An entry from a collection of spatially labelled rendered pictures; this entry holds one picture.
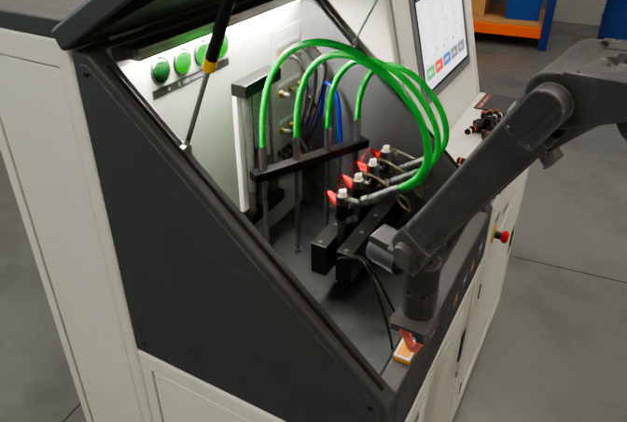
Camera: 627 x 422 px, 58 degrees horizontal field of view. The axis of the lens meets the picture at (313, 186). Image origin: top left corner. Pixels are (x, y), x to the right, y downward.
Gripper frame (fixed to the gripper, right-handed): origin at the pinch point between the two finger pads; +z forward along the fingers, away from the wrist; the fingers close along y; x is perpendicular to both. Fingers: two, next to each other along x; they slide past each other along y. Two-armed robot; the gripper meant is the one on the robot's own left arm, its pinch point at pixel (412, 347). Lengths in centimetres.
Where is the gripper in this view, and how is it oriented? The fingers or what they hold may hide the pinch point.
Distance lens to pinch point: 104.4
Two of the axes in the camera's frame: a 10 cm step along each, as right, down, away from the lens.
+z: 0.0, 8.6, 5.2
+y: -4.8, 4.5, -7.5
